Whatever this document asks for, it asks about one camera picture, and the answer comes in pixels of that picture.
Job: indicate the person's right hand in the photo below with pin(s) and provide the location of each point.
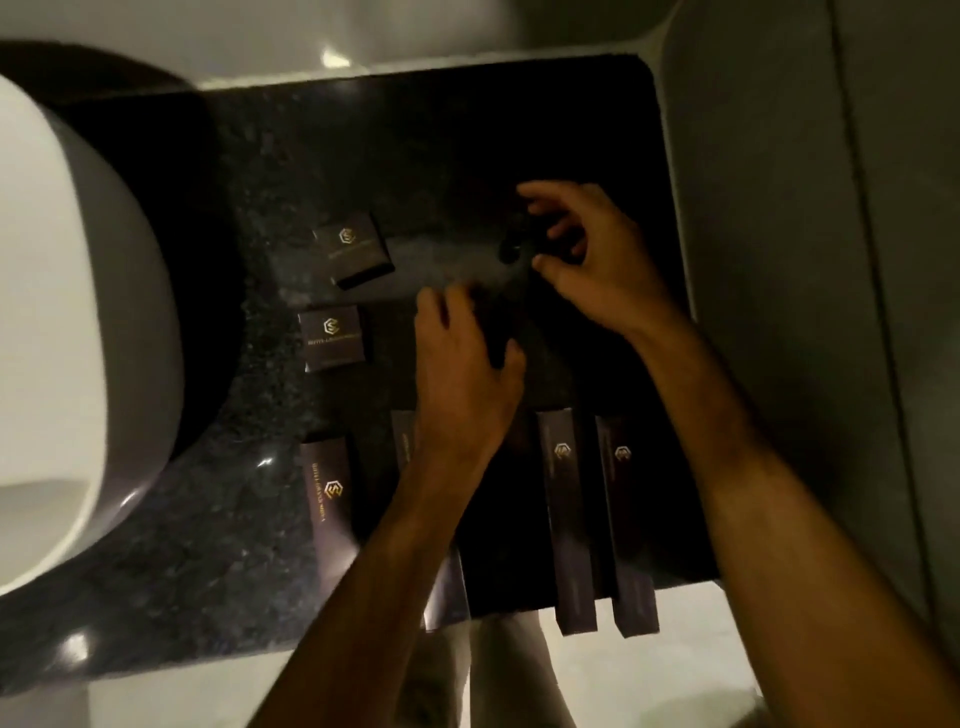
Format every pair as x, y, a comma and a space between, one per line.
619, 262

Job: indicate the person's left hand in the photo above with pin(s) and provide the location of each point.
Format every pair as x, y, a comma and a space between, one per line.
457, 390

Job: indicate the person's right thumb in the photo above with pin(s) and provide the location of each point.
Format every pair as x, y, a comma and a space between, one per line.
559, 271

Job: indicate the person's left thumb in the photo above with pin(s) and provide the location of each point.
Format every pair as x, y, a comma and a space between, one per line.
513, 364

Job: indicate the small black bottle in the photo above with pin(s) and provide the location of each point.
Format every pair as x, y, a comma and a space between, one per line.
525, 240

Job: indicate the person's left forearm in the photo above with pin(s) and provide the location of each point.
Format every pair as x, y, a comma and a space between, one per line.
375, 600

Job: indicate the person's right forearm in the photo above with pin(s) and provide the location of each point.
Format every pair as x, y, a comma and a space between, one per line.
765, 510

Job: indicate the black rectangular tray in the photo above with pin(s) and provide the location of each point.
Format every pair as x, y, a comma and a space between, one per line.
510, 517

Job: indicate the long dark box gold logo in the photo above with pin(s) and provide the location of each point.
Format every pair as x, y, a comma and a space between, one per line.
626, 525
568, 517
330, 502
450, 592

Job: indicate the small dark box gold logo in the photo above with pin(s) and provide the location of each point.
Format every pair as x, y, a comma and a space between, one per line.
352, 247
330, 337

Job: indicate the person's beige trousers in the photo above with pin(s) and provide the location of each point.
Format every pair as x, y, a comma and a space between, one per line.
517, 675

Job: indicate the white ceramic sink basin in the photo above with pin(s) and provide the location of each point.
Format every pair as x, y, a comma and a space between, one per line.
67, 337

